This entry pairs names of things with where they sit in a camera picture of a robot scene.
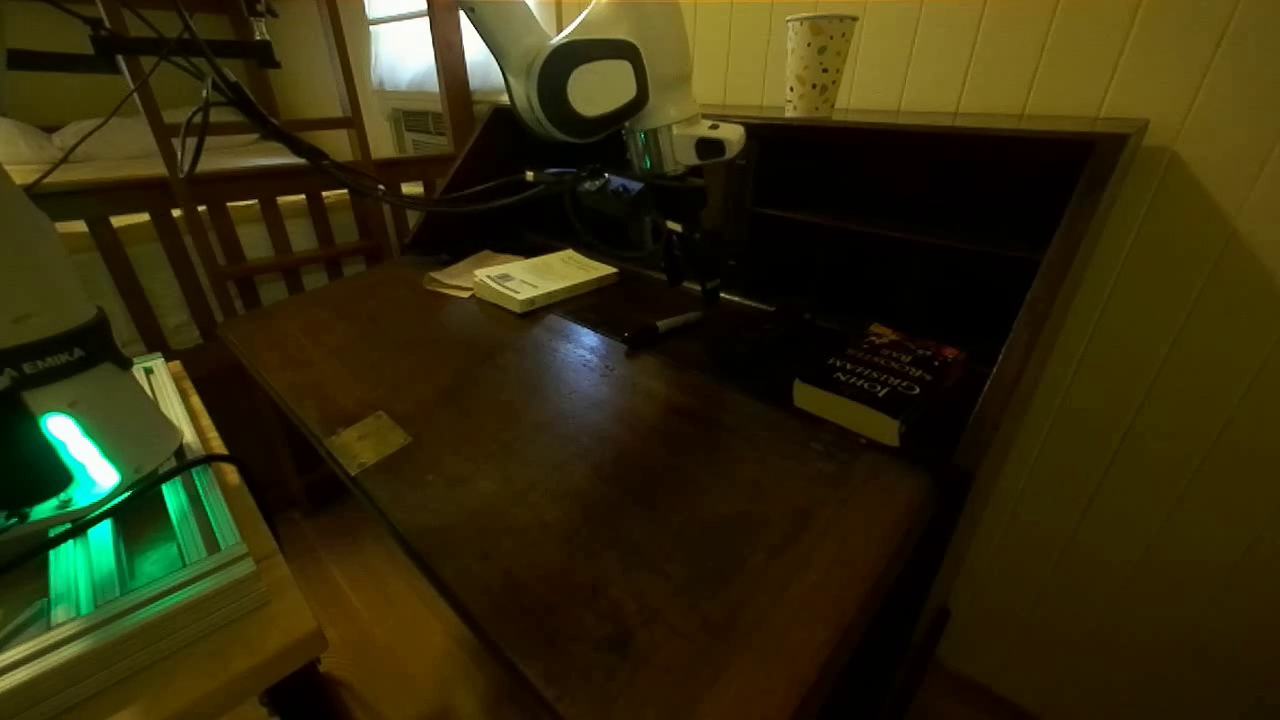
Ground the brown paper envelope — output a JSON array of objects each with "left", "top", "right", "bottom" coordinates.
[{"left": 422, "top": 247, "right": 512, "bottom": 301}]

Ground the black cable bundle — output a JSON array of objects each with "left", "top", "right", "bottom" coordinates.
[{"left": 0, "top": 0, "right": 593, "bottom": 223}]

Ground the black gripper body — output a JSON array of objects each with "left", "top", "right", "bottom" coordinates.
[{"left": 572, "top": 120, "right": 747, "bottom": 283}]

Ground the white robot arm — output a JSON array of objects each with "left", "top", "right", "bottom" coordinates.
[{"left": 458, "top": 0, "right": 747, "bottom": 283}]

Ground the white paperback book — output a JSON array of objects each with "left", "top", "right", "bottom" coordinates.
[{"left": 471, "top": 247, "right": 617, "bottom": 314}]

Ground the speckled paper cup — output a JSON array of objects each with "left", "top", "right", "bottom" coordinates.
[{"left": 785, "top": 11, "right": 857, "bottom": 116}]

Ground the wooden slatted chair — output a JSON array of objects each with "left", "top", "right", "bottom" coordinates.
[{"left": 32, "top": 0, "right": 447, "bottom": 353}]

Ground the green lit control box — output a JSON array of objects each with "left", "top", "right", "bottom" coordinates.
[{"left": 0, "top": 170, "right": 263, "bottom": 711}]

